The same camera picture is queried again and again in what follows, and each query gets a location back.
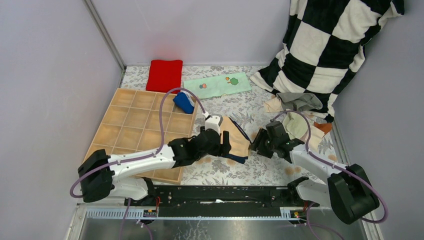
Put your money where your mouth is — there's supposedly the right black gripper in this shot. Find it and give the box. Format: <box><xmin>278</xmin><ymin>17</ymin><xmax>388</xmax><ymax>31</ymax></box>
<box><xmin>247</xmin><ymin>128</ymin><xmax>278</xmax><ymax>159</ymax></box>

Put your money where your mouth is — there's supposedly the beige cloth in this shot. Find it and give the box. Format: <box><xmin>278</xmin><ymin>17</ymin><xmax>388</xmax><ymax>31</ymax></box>
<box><xmin>220</xmin><ymin>116</ymin><xmax>251</xmax><ymax>164</ymax></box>

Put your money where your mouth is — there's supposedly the blue underwear with white lettering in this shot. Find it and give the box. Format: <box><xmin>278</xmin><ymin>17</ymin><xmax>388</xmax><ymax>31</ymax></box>
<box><xmin>173</xmin><ymin>91</ymin><xmax>195</xmax><ymax>114</ymax></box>

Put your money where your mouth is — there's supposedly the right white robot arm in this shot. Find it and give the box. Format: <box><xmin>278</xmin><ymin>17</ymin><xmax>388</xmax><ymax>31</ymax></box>
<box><xmin>250</xmin><ymin>121</ymin><xmax>380</xmax><ymax>224</ymax></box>

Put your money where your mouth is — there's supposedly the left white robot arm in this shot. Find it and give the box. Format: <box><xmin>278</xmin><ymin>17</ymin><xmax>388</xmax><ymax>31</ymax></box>
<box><xmin>76</xmin><ymin>129</ymin><xmax>232</xmax><ymax>206</ymax></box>

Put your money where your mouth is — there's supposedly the pale yellow cloth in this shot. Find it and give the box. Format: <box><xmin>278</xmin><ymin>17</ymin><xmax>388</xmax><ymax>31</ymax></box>
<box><xmin>286</xmin><ymin>112</ymin><xmax>308</xmax><ymax>139</ymax></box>

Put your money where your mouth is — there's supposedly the cream cloth under grey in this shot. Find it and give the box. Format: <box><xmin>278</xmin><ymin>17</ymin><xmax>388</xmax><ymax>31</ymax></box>
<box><xmin>263</xmin><ymin>97</ymin><xmax>284</xmax><ymax>113</ymax></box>

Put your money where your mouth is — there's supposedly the pale pink cloth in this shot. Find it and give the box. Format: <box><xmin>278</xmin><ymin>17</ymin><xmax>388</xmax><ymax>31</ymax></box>
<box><xmin>300</xmin><ymin>125</ymin><xmax>325</xmax><ymax>152</ymax></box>

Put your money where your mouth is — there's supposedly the grey crumpled cloth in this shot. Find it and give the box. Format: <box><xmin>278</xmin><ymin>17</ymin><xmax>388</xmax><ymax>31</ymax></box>
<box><xmin>276</xmin><ymin>92</ymin><xmax>323</xmax><ymax>112</ymax></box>

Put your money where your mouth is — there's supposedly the light green patterned cloth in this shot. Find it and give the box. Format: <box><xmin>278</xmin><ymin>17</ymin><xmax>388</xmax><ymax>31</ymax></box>
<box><xmin>183</xmin><ymin>72</ymin><xmax>252</xmax><ymax>99</ymax></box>

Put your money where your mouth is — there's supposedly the orange cloth piece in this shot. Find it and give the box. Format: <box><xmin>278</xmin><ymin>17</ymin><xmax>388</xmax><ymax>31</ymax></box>
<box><xmin>313</xmin><ymin>122</ymin><xmax>333</xmax><ymax>135</ymax></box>

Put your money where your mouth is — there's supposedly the red folded cloth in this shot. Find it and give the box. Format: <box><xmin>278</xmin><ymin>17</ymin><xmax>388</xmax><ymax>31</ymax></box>
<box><xmin>145</xmin><ymin>59</ymin><xmax>183</xmax><ymax>93</ymax></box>

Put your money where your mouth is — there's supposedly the wooden compartment tray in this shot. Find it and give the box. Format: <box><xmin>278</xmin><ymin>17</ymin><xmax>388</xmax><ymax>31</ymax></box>
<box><xmin>80</xmin><ymin>87</ymin><xmax>200</xmax><ymax>185</ymax></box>

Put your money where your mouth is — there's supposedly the black white checkered blanket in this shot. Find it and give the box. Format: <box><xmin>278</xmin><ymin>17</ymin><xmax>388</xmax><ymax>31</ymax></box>
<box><xmin>250</xmin><ymin>0</ymin><xmax>405</xmax><ymax>123</ymax></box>

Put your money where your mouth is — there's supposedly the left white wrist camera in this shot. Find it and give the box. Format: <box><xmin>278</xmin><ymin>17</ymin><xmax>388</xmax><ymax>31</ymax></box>
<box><xmin>203</xmin><ymin>111</ymin><xmax>223</xmax><ymax>134</ymax></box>

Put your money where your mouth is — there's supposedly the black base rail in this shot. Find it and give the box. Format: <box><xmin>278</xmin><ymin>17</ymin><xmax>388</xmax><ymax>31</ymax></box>
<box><xmin>124</xmin><ymin>185</ymin><xmax>311</xmax><ymax>219</ymax></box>

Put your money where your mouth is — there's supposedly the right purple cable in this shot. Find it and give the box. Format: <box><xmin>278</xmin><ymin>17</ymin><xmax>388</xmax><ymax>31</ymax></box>
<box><xmin>271</xmin><ymin>109</ymin><xmax>389</xmax><ymax>240</ymax></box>

